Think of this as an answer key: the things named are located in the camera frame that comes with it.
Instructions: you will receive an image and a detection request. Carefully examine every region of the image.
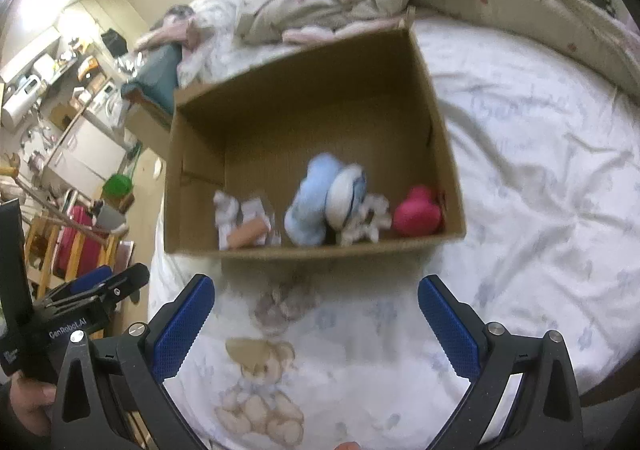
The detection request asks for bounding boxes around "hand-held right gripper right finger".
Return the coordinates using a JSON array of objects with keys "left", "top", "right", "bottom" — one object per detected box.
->
[{"left": 418, "top": 275, "right": 584, "bottom": 450}]

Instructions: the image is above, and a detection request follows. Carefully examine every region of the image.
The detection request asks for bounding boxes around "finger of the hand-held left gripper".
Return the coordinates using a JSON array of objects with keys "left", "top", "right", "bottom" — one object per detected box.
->
[
  {"left": 47, "top": 263, "right": 151, "bottom": 313},
  {"left": 61, "top": 265, "right": 114, "bottom": 297}
]

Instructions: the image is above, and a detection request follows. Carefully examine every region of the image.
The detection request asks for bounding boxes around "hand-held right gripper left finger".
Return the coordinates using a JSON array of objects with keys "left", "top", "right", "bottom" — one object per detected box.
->
[{"left": 51, "top": 274, "right": 217, "bottom": 450}]

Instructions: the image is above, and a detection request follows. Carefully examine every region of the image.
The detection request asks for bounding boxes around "peach soft toy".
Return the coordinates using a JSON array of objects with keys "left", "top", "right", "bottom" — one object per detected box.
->
[{"left": 220, "top": 219, "right": 268, "bottom": 250}]

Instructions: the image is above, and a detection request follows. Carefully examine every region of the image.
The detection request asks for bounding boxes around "cream ruffled scrunchie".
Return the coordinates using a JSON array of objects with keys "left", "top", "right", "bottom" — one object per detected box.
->
[{"left": 336, "top": 193, "right": 393, "bottom": 247}]

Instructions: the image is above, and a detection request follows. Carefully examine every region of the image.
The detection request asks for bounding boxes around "white plush scrunchie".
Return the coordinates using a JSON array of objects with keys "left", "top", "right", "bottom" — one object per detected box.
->
[{"left": 327, "top": 164, "right": 368, "bottom": 233}]

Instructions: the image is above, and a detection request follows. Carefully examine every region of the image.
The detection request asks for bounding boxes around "light blue plush scrunchie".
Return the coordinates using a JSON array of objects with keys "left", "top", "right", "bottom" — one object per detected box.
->
[{"left": 284, "top": 153, "right": 341, "bottom": 247}]

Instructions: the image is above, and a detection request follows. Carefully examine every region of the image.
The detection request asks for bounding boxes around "brown cardboard box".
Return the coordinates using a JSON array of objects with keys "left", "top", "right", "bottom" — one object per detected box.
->
[{"left": 164, "top": 5, "right": 467, "bottom": 261}]

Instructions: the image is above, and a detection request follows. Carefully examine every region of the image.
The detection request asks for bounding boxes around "person's left hand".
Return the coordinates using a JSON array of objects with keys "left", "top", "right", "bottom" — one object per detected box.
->
[{"left": 0, "top": 374, "right": 58, "bottom": 437}]

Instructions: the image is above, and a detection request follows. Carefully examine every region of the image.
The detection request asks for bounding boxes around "red suitcase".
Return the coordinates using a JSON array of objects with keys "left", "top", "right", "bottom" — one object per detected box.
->
[{"left": 52, "top": 205, "right": 108, "bottom": 281}]

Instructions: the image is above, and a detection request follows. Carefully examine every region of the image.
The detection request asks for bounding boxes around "wooden rack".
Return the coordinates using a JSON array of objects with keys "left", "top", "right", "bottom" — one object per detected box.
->
[{"left": 0, "top": 165, "right": 131, "bottom": 296}]

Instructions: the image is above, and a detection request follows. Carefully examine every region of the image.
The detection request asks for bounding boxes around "grey plastic container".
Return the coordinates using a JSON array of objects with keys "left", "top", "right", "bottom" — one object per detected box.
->
[{"left": 95, "top": 203, "right": 128, "bottom": 233}]

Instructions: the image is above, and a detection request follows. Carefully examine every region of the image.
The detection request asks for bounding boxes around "green plastic bucket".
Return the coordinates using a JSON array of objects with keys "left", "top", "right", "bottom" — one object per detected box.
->
[{"left": 102, "top": 173, "right": 135, "bottom": 201}]

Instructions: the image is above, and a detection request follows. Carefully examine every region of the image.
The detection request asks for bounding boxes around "white kitchen cabinet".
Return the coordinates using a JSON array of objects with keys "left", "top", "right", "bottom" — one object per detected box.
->
[{"left": 42, "top": 117, "right": 126, "bottom": 191}]

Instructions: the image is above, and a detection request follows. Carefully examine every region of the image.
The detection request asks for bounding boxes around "wooden bedside cabinet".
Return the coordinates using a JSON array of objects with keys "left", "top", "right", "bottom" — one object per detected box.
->
[{"left": 124, "top": 98, "right": 173, "bottom": 156}]

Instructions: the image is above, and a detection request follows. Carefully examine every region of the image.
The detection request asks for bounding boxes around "white bear print bed sheet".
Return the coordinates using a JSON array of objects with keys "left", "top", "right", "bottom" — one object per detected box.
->
[{"left": 147, "top": 20, "right": 640, "bottom": 450}]

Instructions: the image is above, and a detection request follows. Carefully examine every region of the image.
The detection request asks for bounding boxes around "white washing machine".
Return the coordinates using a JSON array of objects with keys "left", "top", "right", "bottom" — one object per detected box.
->
[{"left": 95, "top": 83, "right": 133, "bottom": 131}]

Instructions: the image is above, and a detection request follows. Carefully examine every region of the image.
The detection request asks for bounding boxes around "teal cloth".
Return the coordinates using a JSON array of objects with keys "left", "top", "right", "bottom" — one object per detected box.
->
[{"left": 121, "top": 43, "right": 181, "bottom": 111}]

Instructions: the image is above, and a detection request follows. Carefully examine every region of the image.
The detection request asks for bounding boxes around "black hanging bag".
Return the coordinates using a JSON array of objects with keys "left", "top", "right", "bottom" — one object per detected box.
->
[{"left": 100, "top": 29, "right": 132, "bottom": 57}]

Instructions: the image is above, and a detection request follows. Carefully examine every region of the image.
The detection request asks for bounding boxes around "pink pillow cloth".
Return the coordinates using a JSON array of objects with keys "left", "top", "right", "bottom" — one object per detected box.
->
[{"left": 132, "top": 20, "right": 201, "bottom": 57}]

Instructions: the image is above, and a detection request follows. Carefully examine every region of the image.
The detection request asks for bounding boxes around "white floral pillow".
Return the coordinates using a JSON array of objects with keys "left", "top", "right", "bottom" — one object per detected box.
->
[{"left": 177, "top": 0, "right": 251, "bottom": 86}]

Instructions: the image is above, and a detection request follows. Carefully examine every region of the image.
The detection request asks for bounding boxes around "pink white garment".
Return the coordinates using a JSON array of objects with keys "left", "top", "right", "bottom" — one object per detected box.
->
[{"left": 282, "top": 25, "right": 346, "bottom": 44}]

